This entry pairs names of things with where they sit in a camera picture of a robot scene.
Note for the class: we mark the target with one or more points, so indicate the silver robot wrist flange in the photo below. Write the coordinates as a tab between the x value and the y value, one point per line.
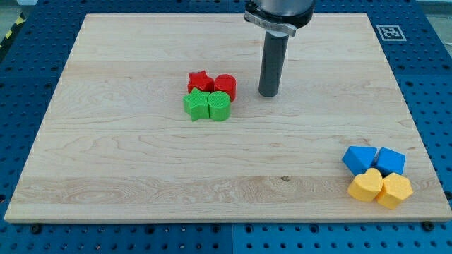
279	17

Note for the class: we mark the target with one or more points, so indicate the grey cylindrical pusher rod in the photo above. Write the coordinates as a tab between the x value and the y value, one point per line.
274	51

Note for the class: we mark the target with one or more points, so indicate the red cylinder block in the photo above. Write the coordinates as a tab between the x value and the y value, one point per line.
226	83

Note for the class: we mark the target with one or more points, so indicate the green cylinder block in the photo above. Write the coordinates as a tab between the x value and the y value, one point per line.
219	106

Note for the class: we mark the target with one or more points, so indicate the red star block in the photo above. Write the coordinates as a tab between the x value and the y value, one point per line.
201	81

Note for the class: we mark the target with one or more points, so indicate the green star block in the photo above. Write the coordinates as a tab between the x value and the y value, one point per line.
196	104

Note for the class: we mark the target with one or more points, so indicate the white fiducial marker tag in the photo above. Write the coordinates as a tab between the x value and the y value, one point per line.
391	33

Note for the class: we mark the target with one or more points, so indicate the blue triangle block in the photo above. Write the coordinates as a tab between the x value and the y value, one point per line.
359	158

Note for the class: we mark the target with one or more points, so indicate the blue cube block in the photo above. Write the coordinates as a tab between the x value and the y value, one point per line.
388	161

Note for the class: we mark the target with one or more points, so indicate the yellow heart block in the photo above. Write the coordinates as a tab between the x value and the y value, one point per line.
365	187

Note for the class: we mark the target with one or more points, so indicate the yellow hexagon block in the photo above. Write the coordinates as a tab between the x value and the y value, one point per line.
395	190

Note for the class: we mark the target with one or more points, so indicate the light wooden board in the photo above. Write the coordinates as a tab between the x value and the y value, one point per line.
116	145

